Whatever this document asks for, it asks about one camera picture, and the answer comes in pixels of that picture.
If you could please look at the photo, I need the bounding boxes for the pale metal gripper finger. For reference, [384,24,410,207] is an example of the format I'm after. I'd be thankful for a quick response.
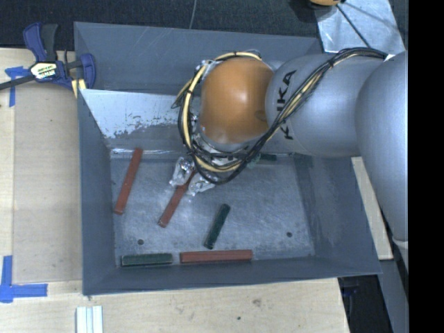
[169,155,196,187]
[187,173,216,197]

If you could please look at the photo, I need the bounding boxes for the grey metal bin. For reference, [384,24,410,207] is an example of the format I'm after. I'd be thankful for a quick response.
[73,21,383,296]

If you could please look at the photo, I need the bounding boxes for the red-brown block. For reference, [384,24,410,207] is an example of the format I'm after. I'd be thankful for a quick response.
[179,249,254,265]
[157,170,197,229]
[113,147,144,216]

